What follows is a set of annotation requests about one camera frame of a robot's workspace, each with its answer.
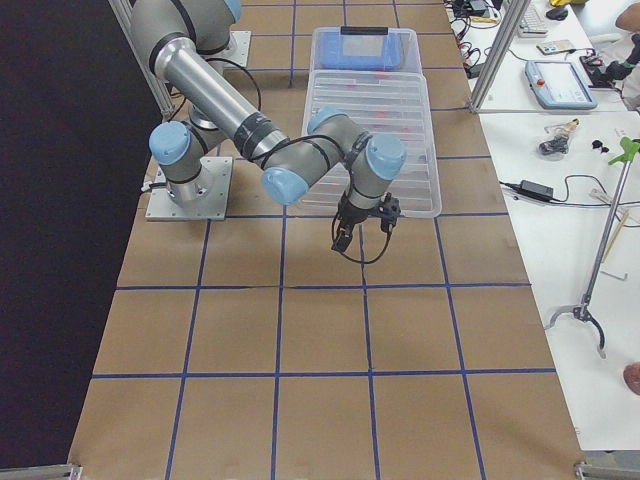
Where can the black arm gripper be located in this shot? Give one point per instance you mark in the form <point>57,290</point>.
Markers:
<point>352,216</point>

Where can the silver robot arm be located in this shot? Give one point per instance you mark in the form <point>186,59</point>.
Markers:
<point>174,38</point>
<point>213,20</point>

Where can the clear plastic storage box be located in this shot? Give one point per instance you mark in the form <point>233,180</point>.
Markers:
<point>398,51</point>

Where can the black power adapter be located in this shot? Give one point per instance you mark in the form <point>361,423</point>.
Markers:
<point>536,191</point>

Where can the long reach grabber tool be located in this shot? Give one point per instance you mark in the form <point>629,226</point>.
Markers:
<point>580,311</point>

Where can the teach pendant tablet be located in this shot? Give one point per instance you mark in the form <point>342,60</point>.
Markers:
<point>557,85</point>

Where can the white keyboard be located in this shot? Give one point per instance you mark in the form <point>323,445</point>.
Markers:
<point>532,24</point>

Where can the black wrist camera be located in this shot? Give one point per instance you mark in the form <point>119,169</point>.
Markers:
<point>389,211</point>

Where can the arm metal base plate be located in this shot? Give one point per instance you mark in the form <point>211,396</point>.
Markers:
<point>203,198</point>
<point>239,46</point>

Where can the black box latch handle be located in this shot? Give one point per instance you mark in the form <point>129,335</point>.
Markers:
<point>363,30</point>

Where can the black bracket parts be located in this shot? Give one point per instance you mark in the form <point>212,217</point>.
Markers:
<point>556,145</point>

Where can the aluminium frame post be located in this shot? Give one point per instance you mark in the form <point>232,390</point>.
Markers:
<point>506,33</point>

